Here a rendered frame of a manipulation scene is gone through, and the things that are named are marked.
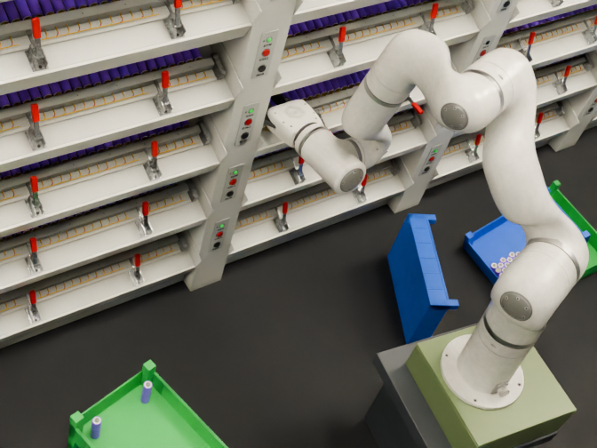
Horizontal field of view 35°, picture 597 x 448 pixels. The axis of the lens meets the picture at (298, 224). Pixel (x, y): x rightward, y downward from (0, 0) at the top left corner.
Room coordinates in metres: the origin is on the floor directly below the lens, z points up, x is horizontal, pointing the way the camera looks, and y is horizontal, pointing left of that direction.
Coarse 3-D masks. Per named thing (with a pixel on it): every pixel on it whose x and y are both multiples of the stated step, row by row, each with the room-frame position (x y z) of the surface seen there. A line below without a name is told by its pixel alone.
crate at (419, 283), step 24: (408, 216) 1.80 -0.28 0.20; (432, 216) 1.82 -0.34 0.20; (408, 240) 1.74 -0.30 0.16; (432, 240) 1.74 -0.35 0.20; (408, 264) 1.69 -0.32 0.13; (432, 264) 1.66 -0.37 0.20; (408, 288) 1.64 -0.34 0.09; (432, 288) 1.58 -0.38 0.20; (408, 312) 1.59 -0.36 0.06; (432, 312) 1.53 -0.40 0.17; (408, 336) 1.54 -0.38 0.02; (432, 336) 1.57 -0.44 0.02
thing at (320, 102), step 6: (348, 90) 1.78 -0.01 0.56; (354, 90) 1.79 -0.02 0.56; (324, 96) 1.73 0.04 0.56; (330, 96) 1.74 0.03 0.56; (336, 96) 1.75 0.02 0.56; (342, 96) 1.76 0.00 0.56; (348, 96) 1.77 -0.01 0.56; (306, 102) 1.69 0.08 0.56; (312, 102) 1.70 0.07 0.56; (318, 102) 1.71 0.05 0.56; (324, 102) 1.72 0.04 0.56; (330, 102) 1.73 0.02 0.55; (336, 102) 1.74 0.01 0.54; (330, 108) 1.72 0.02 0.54
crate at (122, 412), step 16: (144, 368) 0.97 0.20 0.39; (128, 384) 0.94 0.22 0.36; (160, 384) 0.97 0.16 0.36; (112, 400) 0.91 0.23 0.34; (128, 400) 0.93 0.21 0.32; (160, 400) 0.95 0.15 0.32; (176, 400) 0.94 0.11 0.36; (80, 416) 0.82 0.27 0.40; (112, 416) 0.88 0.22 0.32; (128, 416) 0.89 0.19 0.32; (144, 416) 0.91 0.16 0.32; (160, 416) 0.92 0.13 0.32; (176, 416) 0.93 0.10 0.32; (192, 416) 0.92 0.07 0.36; (80, 432) 0.80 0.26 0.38; (112, 432) 0.85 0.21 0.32; (128, 432) 0.86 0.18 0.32; (144, 432) 0.87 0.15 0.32; (160, 432) 0.88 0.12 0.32; (176, 432) 0.90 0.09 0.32; (192, 432) 0.91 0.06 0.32; (208, 432) 0.90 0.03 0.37
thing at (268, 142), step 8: (416, 88) 1.92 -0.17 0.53; (320, 96) 1.75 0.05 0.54; (416, 96) 1.90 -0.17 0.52; (408, 104) 1.86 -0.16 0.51; (320, 112) 1.71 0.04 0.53; (328, 112) 1.72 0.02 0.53; (336, 112) 1.73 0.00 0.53; (328, 120) 1.70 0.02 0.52; (336, 120) 1.71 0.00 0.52; (264, 128) 1.59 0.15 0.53; (328, 128) 1.68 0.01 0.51; (336, 128) 1.71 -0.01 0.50; (264, 136) 1.57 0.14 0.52; (272, 136) 1.58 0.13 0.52; (264, 144) 1.55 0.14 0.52; (272, 144) 1.56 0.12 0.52; (280, 144) 1.58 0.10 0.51; (256, 152) 1.53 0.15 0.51; (264, 152) 1.56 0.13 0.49
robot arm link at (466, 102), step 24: (408, 48) 1.41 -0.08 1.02; (432, 48) 1.40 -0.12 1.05; (384, 72) 1.41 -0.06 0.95; (408, 72) 1.39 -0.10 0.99; (432, 72) 1.35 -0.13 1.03; (456, 72) 1.34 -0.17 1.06; (480, 72) 1.35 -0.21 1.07; (384, 96) 1.40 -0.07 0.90; (432, 96) 1.31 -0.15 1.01; (456, 96) 1.28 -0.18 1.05; (480, 96) 1.29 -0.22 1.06; (456, 120) 1.26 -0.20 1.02; (480, 120) 1.27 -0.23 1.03
